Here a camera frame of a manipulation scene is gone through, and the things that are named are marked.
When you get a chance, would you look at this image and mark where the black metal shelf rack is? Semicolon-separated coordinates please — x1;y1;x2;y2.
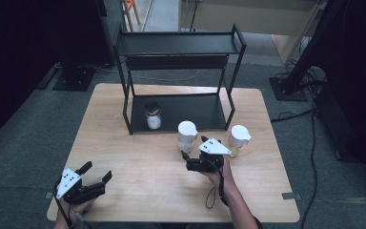
112;22;248;136

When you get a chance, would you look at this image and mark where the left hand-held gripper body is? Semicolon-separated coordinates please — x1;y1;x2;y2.
55;167;107;205

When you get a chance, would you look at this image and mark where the short black floor cable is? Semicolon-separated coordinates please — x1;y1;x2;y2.
270;108;317;124

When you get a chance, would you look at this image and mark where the black wrist strap cord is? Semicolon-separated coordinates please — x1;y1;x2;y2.
204;158;227;211

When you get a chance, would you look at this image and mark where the black stand with slanted post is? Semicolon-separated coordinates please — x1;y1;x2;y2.
268;0;342;103

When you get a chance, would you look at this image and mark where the person's left hand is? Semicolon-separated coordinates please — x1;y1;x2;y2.
56;198;95;225

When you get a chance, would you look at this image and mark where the glass jar with black lid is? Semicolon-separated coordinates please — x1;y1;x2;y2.
144;101;163;131

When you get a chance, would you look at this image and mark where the dark grey panel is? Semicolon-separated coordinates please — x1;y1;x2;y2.
95;0;117;67

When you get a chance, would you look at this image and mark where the black stand with square base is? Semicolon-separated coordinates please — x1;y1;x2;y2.
51;60;97;93

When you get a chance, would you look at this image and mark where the light wooden frame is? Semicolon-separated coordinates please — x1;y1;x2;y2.
122;0;142;32

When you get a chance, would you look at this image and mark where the white-lidded jar of white powder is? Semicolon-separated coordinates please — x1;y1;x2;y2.
176;119;199;155

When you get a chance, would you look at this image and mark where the beige counter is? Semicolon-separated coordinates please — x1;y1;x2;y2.
178;0;327;65

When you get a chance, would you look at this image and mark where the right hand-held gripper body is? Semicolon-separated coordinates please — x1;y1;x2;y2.
185;136;233;175

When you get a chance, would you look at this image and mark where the black hanging cable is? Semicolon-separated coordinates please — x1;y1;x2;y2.
189;0;200;32

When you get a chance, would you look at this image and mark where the white-lidded jar of yellow powder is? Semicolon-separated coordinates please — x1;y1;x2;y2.
227;124;253;158

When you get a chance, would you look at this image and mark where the long black floor cable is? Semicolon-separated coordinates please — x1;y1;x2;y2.
299;109;319;229

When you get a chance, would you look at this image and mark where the person's right hand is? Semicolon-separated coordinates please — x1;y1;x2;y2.
200;156;237;200

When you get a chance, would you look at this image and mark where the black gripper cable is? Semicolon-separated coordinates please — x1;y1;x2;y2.
52;177;74;229

